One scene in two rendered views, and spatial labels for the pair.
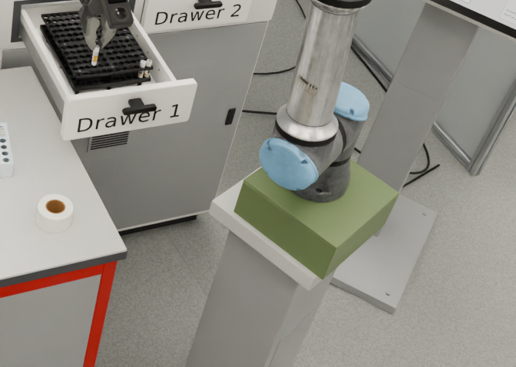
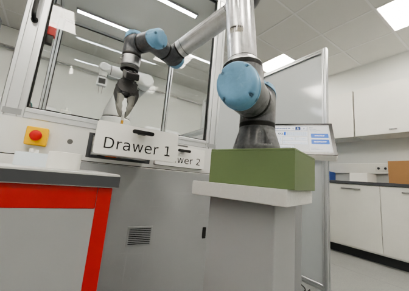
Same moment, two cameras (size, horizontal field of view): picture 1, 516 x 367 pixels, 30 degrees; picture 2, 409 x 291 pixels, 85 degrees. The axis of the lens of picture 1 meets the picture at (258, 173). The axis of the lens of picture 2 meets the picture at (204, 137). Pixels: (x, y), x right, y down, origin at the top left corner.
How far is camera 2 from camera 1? 1.62 m
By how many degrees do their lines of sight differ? 53
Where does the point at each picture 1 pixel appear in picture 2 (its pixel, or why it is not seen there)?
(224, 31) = (194, 176)
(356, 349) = not seen: outside the picture
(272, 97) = not seen: hidden behind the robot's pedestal
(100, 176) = (133, 270)
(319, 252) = (282, 164)
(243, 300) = (232, 279)
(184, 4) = not seen: hidden behind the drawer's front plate
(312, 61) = (235, 11)
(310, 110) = (242, 41)
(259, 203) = (225, 158)
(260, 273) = (240, 236)
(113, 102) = (128, 131)
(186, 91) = (173, 139)
